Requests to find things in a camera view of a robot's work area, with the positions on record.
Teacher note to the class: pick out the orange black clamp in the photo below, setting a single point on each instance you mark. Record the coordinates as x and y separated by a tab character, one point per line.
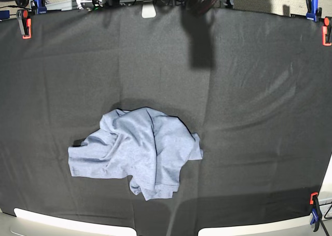
326	32
24	22

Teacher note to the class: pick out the blue clamp far right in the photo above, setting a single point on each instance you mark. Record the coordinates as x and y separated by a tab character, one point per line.
313	10

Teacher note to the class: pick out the orange black clamp far right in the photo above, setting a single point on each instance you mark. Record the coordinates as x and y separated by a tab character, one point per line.
326	32

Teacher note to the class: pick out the black table cloth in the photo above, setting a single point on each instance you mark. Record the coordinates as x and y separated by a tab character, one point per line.
255	87

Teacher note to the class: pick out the white camera stand base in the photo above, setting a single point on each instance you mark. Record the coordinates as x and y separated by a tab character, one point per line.
148	11

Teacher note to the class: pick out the orange blue clamp near right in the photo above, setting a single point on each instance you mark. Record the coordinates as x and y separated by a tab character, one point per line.
315	211

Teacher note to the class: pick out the light blue t-shirt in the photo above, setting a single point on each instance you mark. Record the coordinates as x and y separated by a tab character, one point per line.
146	144

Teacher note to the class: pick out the orange black clamp far left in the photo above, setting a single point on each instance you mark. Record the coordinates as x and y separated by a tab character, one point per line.
24	22

